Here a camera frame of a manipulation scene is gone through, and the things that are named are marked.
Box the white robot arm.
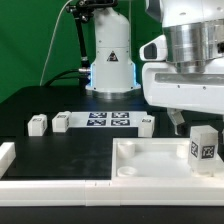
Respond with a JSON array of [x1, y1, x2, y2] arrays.
[[86, 0, 224, 127]]

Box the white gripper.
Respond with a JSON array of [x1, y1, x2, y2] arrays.
[[142, 63, 224, 144]]

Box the black cable bundle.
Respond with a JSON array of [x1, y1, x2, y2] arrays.
[[44, 68, 92, 88]]

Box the white square tabletop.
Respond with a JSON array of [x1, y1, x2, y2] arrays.
[[111, 137, 224, 183]]

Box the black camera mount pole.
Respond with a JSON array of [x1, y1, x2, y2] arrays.
[[66, 0, 118, 68]]

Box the white sheet with AprilTags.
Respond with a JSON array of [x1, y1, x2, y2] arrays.
[[70, 111, 147, 128]]

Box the white U-shaped obstacle fence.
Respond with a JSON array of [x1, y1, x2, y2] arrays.
[[0, 142, 224, 206]]

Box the white cable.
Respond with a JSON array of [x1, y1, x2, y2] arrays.
[[39, 0, 73, 87]]

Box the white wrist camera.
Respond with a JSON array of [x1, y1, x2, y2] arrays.
[[139, 35, 168, 61]]

